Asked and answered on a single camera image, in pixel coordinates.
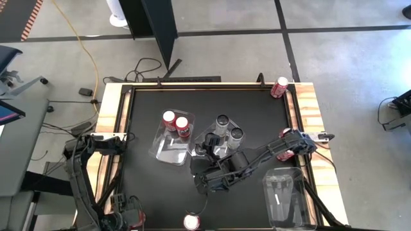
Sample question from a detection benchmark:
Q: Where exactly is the white round floor stand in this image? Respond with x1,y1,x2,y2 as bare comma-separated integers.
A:
105,0,130,29

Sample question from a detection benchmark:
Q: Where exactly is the black looped floor cable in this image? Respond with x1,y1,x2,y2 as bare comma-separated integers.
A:
102,56,163,84

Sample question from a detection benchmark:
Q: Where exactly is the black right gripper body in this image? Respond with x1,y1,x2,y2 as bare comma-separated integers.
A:
194,166,234,196

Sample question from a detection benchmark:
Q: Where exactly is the office chair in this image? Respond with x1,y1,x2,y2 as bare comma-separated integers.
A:
0,44,49,97

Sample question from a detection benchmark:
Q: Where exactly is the black equipment case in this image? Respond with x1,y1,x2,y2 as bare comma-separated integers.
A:
377,89,411,132

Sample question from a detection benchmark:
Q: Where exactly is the black diagonal frame strut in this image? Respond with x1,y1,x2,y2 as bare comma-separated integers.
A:
303,179,349,229

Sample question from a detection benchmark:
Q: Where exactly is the dark computer monitor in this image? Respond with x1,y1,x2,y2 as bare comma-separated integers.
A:
0,99,26,126

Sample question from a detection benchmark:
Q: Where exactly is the grey desk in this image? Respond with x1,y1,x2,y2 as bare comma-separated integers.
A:
0,96,51,197

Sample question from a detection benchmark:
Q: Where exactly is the red Fanta soda can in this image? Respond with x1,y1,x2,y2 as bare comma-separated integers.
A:
270,76,290,99
175,115,190,139
162,110,177,132
277,127,296,162
182,214,202,231
129,210,146,230

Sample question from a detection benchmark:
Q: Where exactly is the black mat orange striped edge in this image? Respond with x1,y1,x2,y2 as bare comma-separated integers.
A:
0,0,44,42

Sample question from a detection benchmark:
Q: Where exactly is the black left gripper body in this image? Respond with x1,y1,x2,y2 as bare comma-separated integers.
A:
110,192,145,225

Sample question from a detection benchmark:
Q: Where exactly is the black aluminium table frame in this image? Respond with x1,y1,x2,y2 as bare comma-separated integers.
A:
120,81,322,231

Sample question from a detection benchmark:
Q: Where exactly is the black power adapter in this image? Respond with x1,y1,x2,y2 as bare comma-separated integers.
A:
69,121,94,137

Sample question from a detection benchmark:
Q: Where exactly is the grey cabinet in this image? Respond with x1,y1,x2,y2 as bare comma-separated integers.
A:
0,191,41,231

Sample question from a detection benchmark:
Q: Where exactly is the clear plastic storage bin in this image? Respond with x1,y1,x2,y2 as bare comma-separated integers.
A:
262,166,317,230
148,108,196,167
189,114,247,161

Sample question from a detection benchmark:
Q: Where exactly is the yellow floor cable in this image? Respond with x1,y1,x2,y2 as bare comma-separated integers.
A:
51,0,100,113

